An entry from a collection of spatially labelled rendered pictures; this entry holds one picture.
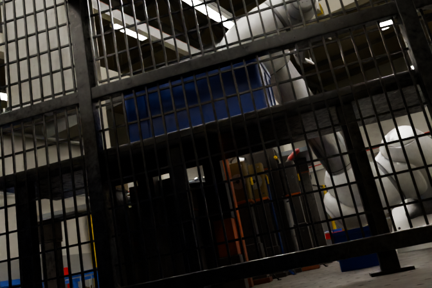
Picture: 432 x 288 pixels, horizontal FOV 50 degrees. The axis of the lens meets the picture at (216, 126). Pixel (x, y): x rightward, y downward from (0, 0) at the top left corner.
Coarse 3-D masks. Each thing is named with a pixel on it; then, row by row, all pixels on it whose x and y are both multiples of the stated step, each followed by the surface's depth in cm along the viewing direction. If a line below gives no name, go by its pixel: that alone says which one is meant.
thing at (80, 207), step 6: (84, 204) 128; (60, 210) 130; (66, 210) 129; (72, 210) 129; (78, 210) 135; (84, 210) 137; (90, 210) 138; (42, 216) 130; (48, 216) 130; (54, 216) 137; (60, 216) 139; (66, 216) 140; (72, 216) 139
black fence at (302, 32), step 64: (64, 0) 102; (192, 0) 95; (256, 0) 91; (384, 0) 85; (192, 64) 90; (0, 128) 98; (128, 128) 91; (320, 128) 83; (64, 192) 91; (320, 192) 79; (384, 192) 77; (320, 256) 76
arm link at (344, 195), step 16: (256, 16) 131; (272, 16) 130; (240, 32) 131; (256, 32) 130; (224, 48) 133; (288, 64) 135; (272, 80) 135; (288, 96) 136; (304, 96) 136; (320, 144) 140; (336, 144) 140; (336, 160) 141; (336, 176) 142; (352, 176) 140; (336, 208) 143; (352, 208) 142; (352, 224) 144
